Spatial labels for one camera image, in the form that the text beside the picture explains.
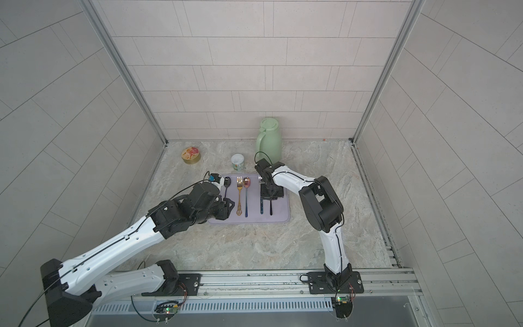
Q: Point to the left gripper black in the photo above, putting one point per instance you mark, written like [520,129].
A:
[223,206]

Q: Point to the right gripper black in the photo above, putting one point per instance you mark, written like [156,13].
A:
[265,197]

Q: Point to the iridescent rainbow spoon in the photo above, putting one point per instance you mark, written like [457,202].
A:
[246,185]

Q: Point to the lilac rectangular tray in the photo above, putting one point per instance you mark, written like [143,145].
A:
[281,207]

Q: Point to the gold fork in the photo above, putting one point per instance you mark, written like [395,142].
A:
[239,185]

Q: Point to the black spoon long handle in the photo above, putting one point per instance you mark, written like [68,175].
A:
[227,183]

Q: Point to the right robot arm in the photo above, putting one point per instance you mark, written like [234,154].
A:
[323,209]

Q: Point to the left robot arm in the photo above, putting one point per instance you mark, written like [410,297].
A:
[65,309]

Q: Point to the small white lidded cup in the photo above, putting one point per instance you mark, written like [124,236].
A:
[238,162]

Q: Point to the green thermos jug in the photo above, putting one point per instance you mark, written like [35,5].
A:
[269,141]

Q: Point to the round gold candy tin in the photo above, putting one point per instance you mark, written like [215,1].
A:
[191,155]

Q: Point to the left controller board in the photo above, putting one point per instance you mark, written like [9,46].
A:
[167,308]

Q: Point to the controller board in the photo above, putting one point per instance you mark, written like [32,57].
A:
[343,306]
[167,308]

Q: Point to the right controller board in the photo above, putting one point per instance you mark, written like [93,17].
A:
[343,306]

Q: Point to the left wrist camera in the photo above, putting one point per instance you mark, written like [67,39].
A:
[216,179]

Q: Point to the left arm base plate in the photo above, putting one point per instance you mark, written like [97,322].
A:
[185,285]

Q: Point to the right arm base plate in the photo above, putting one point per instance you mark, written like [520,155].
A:
[322,282]

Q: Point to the aluminium mounting rail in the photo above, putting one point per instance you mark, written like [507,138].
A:
[235,284]

